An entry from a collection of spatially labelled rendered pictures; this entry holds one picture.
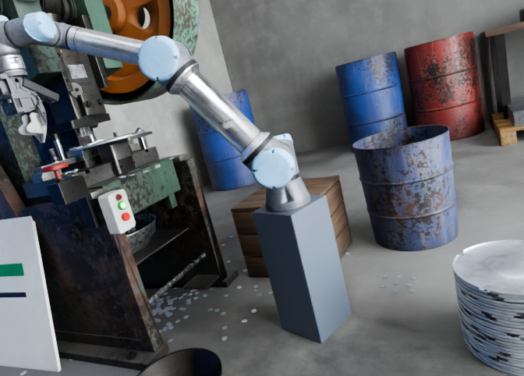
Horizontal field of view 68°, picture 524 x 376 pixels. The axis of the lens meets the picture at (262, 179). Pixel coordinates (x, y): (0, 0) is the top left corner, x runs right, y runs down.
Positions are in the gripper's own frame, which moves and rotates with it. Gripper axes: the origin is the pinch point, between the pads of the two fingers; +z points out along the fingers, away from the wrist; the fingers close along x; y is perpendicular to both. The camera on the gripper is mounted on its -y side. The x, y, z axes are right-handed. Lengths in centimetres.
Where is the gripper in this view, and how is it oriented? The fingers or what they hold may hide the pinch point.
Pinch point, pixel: (44, 138)
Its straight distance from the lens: 137.1
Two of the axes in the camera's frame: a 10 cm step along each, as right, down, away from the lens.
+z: 2.4, 9.5, 2.2
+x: 8.8, -1.1, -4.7
